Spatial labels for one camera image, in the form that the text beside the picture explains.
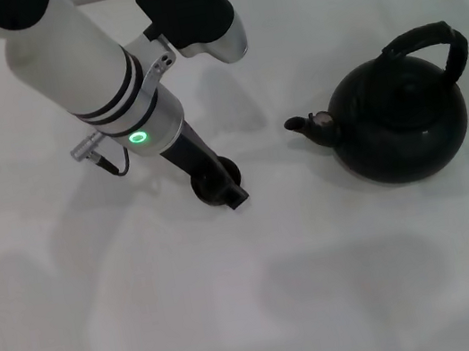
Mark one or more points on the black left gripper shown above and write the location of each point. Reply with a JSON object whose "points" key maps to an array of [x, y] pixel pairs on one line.
{"points": [[189, 151]]}

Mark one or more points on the dark round teacup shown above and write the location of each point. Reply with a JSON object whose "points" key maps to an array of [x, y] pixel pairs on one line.
{"points": [[203, 192]]}

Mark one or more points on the black round teapot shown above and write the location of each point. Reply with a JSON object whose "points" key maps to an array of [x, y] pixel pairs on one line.
{"points": [[399, 128]]}

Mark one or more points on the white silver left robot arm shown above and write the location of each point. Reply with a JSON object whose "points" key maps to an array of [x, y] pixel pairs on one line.
{"points": [[69, 63]]}

